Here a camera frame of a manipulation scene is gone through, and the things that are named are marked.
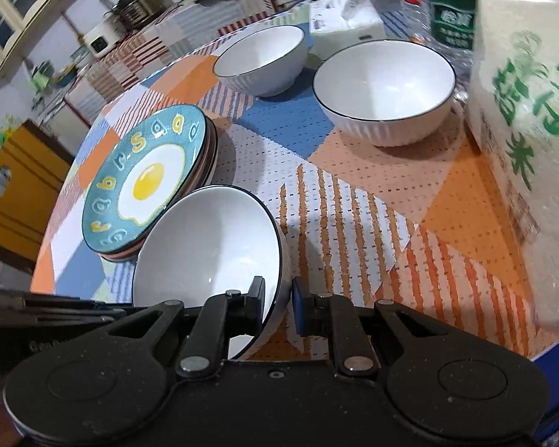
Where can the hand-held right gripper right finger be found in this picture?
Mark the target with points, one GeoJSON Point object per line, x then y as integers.
{"type": "Point", "coordinates": [299, 307]}

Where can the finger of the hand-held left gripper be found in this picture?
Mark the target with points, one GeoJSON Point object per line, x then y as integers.
{"type": "Point", "coordinates": [51, 309]}

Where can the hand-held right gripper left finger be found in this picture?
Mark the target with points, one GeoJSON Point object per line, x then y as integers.
{"type": "Point", "coordinates": [256, 307]}

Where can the white ribbed bowl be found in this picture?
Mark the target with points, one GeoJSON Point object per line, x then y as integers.
{"type": "Point", "coordinates": [382, 84]}
{"type": "Point", "coordinates": [261, 51]}
{"type": "Point", "coordinates": [205, 251]}

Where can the pink rabbit print plate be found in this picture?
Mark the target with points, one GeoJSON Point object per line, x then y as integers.
{"type": "Point", "coordinates": [210, 163]}

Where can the blue fried egg plate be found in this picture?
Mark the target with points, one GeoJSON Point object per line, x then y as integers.
{"type": "Point", "coordinates": [167, 130]}

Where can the checked tablecloth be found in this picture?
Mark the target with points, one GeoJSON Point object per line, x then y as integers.
{"type": "Point", "coordinates": [354, 186]}

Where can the green towel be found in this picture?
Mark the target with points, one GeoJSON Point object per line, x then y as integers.
{"type": "Point", "coordinates": [42, 77]}

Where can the blue dish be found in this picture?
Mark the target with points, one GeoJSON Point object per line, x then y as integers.
{"type": "Point", "coordinates": [67, 77]}

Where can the clear bag of rice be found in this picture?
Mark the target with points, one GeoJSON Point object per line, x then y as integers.
{"type": "Point", "coordinates": [517, 149]}

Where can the white rice cooker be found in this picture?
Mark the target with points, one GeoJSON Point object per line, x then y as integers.
{"type": "Point", "coordinates": [101, 37]}

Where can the white tissue pack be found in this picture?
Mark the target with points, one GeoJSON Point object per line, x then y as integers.
{"type": "Point", "coordinates": [344, 28]}

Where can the black pressure cooker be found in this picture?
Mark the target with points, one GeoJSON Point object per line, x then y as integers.
{"type": "Point", "coordinates": [137, 7]}

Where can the green label water bottle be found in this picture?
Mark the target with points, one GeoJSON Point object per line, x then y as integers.
{"type": "Point", "coordinates": [452, 18]}

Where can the cream wall cabinet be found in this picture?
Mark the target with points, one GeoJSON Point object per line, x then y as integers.
{"type": "Point", "coordinates": [14, 23]}

